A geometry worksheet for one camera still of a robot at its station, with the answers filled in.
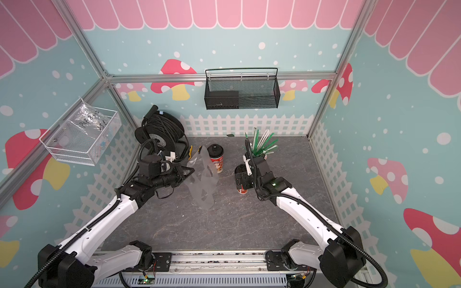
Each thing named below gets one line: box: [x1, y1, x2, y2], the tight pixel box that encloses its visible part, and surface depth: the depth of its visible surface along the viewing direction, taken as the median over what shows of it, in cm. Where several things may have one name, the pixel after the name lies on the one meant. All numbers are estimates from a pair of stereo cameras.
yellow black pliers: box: [188, 145, 203, 161], surface depth 114 cm
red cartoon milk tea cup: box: [207, 143, 224, 174], surface depth 93 cm
